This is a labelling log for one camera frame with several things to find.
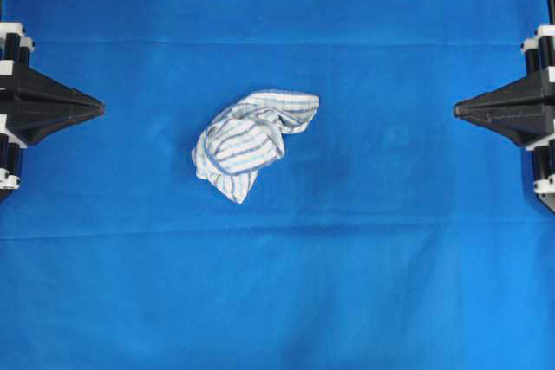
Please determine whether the white blue striped towel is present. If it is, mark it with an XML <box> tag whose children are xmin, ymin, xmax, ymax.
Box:
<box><xmin>191</xmin><ymin>89</ymin><xmax>320</xmax><ymax>204</ymax></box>

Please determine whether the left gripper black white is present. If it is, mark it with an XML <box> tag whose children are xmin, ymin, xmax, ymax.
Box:
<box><xmin>1</xmin><ymin>22</ymin><xmax>104</xmax><ymax>202</ymax></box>

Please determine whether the blue table cloth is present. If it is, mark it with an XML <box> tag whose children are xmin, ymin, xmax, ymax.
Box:
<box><xmin>1</xmin><ymin>0</ymin><xmax>554</xmax><ymax>369</ymax></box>

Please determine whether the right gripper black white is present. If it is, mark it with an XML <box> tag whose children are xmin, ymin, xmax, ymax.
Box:
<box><xmin>454</xmin><ymin>24</ymin><xmax>554</xmax><ymax>213</ymax></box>

